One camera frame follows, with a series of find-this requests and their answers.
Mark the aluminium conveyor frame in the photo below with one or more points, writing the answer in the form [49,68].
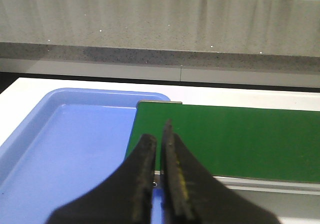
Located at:
[250,184]

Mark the blue plastic tray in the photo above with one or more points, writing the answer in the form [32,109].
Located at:
[69,143]

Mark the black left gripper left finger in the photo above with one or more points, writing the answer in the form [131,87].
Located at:
[125,197]

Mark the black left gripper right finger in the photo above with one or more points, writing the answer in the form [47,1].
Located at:
[193,196]

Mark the grey granite counter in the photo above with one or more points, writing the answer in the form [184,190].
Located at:
[245,42]

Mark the green conveyor belt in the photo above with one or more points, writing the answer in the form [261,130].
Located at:
[225,139]

